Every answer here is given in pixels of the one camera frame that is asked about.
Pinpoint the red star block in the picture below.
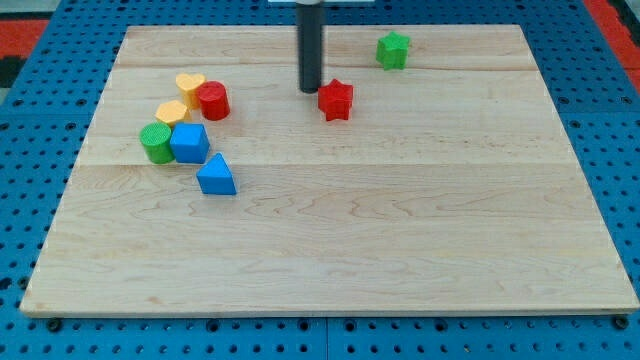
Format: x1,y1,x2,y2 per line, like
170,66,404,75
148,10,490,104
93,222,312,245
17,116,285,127
318,79,354,122

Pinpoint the green star block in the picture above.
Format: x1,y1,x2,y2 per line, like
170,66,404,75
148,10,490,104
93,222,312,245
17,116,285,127
376,31,411,70

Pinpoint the blue triangle block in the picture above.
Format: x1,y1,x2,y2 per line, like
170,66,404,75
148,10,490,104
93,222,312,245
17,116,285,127
196,153,237,195

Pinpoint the light wooden board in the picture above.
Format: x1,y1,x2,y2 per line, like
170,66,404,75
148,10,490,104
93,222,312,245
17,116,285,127
20,25,639,318

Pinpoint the blue cube block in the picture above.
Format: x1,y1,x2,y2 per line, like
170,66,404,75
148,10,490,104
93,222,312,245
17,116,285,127
170,123,210,164

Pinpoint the red cylinder block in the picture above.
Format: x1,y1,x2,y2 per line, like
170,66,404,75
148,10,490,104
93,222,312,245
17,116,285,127
196,81,230,121

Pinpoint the yellow heart block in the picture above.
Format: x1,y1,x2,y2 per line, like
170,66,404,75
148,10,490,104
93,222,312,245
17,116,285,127
175,73,206,110

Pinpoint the yellow hexagon block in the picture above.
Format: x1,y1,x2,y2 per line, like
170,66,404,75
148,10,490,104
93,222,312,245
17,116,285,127
155,100,191,128

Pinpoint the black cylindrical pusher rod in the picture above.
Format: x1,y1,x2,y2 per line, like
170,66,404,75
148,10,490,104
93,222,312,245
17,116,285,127
295,0,325,94

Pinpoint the green cylinder block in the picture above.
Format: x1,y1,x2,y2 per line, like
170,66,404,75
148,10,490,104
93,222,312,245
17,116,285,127
139,122,175,164

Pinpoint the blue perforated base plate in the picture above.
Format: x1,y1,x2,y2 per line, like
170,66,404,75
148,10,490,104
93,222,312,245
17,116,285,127
1,0,639,359

